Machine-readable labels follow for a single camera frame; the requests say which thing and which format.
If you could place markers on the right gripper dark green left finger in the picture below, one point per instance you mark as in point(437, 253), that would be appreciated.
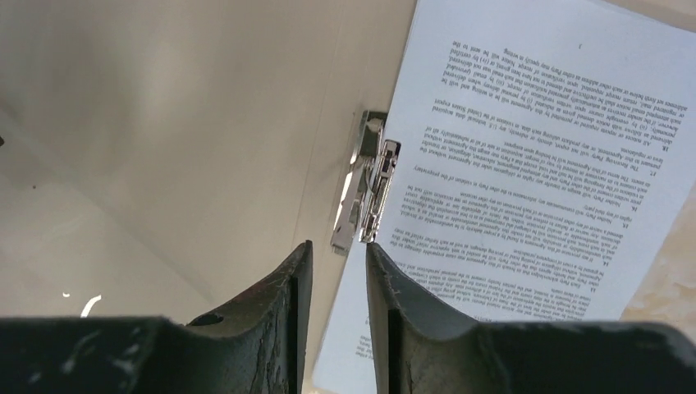
point(254, 343)

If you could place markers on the printed white paper sheets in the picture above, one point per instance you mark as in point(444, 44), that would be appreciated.
point(546, 149)

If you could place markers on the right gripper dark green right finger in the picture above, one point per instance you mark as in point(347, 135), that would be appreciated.
point(421, 344)

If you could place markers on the metal folder clip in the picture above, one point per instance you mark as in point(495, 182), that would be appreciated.
point(368, 180)

